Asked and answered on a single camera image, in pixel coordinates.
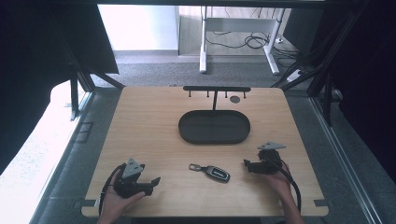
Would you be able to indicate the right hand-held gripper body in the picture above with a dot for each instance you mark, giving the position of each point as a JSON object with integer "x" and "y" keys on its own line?
{"x": 267, "y": 163}

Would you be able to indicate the dark curtain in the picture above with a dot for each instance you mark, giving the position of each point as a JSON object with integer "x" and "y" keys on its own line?
{"x": 367, "y": 77}
{"x": 31, "y": 62}

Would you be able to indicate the black car key fob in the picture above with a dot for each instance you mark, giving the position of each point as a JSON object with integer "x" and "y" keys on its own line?
{"x": 218, "y": 173}

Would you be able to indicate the person's left hand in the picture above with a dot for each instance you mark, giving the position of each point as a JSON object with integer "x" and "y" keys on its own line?
{"x": 113, "y": 205}

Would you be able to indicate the person's right hand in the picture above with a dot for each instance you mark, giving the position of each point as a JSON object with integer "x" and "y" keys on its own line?
{"x": 281, "y": 183}

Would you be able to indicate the round grey table grommet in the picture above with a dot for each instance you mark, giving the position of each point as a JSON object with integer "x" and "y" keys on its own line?
{"x": 235, "y": 99}

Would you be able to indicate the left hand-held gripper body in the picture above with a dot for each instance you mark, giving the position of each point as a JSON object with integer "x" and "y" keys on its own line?
{"x": 132, "y": 169}

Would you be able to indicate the black metal frame stand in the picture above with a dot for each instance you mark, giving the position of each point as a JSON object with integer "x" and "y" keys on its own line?
{"x": 323, "y": 74}
{"x": 81, "y": 81}

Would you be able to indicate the black oval tray hook rack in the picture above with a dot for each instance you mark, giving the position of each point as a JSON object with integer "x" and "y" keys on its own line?
{"x": 214, "y": 127}

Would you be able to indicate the white desk frame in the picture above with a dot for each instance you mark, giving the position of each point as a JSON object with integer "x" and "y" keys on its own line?
{"x": 271, "y": 46}

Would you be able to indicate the white power strip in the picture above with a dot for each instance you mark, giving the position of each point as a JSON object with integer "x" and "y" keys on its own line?
{"x": 294, "y": 75}

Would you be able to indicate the aluminium floor rail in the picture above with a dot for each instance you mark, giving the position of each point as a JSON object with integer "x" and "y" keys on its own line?
{"x": 345, "y": 161}

